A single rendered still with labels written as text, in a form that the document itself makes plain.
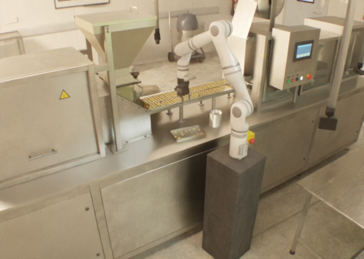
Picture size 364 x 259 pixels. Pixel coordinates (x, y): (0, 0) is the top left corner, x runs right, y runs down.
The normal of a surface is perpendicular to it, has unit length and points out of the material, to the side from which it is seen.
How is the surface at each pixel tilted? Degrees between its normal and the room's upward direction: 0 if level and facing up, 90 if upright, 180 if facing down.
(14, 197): 0
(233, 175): 90
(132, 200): 90
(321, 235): 0
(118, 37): 114
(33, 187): 0
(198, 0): 90
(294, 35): 90
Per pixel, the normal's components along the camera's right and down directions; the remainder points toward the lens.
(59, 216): 0.54, 0.39
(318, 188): 0.00, -0.88
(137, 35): 0.49, 0.72
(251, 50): -0.84, 0.25
